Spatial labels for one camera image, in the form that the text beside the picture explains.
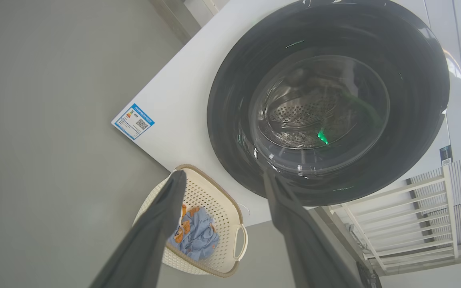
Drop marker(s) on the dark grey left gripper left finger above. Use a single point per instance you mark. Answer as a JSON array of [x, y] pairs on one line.
[[142, 244]]

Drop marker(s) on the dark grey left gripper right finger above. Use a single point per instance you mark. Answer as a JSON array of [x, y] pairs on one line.
[[306, 248]]

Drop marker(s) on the blue garment with orange bears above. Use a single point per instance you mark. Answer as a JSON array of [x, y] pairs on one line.
[[198, 236]]

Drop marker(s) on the black washer door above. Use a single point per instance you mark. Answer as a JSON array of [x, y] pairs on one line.
[[230, 132]]

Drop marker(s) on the white front-load washing machine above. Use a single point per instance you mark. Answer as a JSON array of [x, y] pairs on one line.
[[182, 92]]

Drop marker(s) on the cream perforated laundry basket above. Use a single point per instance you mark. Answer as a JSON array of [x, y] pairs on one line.
[[218, 204]]

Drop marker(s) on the blue and white energy label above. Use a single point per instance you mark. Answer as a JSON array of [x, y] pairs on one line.
[[134, 121]]

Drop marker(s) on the white slatted rack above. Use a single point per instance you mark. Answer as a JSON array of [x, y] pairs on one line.
[[448, 200]]

